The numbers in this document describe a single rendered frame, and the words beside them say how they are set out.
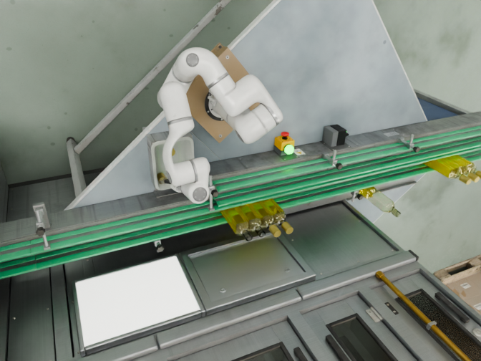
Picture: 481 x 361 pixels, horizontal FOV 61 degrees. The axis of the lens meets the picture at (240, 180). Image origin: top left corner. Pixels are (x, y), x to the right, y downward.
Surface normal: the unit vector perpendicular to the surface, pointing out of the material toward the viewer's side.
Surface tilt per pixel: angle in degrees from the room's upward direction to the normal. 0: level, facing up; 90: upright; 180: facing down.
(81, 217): 90
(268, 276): 90
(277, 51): 0
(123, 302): 90
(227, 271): 90
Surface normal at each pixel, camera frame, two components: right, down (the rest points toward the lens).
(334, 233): 0.00, -0.85
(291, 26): 0.40, 0.48
